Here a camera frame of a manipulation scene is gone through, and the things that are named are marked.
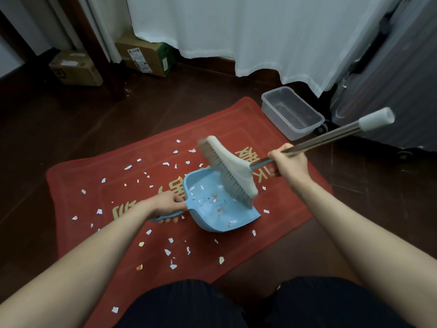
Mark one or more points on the person's right hand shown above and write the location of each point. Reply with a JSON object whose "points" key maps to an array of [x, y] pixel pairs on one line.
{"points": [[293, 167]]}

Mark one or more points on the person's left hand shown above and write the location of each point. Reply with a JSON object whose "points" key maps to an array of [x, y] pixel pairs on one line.
{"points": [[165, 206]]}

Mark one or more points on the blue plastic dustpan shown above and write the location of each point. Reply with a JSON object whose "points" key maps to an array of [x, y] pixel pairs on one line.
{"points": [[205, 216]]}

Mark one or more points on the white paper scraps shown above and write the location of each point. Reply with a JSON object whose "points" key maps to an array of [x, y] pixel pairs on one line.
{"points": [[128, 167]]}

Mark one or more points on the clear plastic storage bin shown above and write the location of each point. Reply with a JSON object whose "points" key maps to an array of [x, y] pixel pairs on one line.
{"points": [[290, 112]]}

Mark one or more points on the red doormat gold lettering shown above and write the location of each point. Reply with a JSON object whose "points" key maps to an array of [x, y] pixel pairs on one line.
{"points": [[85, 177]]}

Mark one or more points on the person's left forearm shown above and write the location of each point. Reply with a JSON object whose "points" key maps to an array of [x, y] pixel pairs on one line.
{"points": [[75, 266]]}

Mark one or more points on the person's right forearm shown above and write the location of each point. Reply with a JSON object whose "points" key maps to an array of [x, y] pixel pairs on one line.
{"points": [[368, 245]]}

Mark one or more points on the person's black trousers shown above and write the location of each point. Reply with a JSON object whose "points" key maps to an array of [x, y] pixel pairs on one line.
{"points": [[177, 307]]}

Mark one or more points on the cardboard box with green side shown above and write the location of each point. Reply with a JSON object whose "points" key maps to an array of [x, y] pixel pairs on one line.
{"points": [[146, 58]]}

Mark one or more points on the small brown cardboard box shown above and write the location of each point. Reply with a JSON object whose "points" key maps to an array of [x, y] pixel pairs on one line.
{"points": [[75, 69]]}

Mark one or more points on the silver ribbed suitcase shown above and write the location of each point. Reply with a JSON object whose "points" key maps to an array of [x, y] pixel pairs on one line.
{"points": [[399, 88]]}

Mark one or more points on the white curtain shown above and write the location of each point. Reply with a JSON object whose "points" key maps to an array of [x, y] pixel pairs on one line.
{"points": [[256, 30]]}

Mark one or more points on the dark wooden furniture leg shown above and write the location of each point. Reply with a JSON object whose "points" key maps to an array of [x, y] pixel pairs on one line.
{"points": [[17, 37], [97, 51]]}

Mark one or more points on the beige curtain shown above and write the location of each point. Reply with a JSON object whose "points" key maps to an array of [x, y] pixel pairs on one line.
{"points": [[102, 23]]}

